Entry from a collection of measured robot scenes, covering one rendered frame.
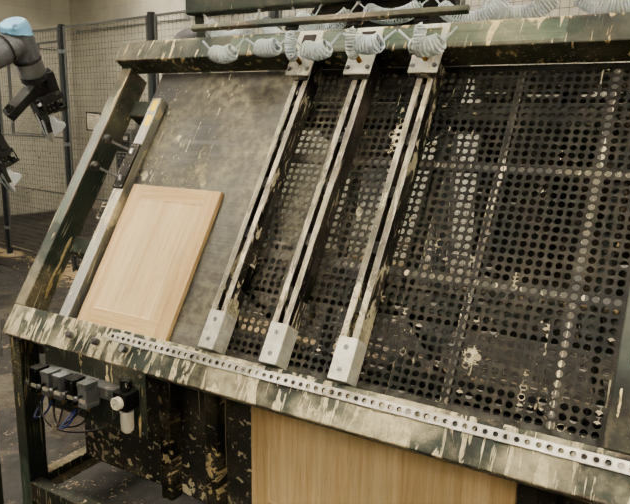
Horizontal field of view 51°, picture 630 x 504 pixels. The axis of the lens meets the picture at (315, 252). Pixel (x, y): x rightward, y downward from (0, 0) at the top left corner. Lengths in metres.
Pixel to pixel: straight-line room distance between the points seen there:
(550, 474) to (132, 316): 1.45
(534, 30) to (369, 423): 1.25
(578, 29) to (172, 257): 1.50
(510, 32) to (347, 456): 1.41
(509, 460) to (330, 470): 0.73
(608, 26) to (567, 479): 1.24
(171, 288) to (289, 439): 0.65
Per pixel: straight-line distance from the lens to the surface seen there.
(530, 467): 1.70
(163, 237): 2.47
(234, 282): 2.13
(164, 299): 2.35
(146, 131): 2.78
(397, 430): 1.79
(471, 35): 2.23
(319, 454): 2.25
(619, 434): 1.70
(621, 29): 2.13
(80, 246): 2.82
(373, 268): 1.92
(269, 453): 2.37
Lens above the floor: 1.64
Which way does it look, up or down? 12 degrees down
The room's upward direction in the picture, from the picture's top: 1 degrees clockwise
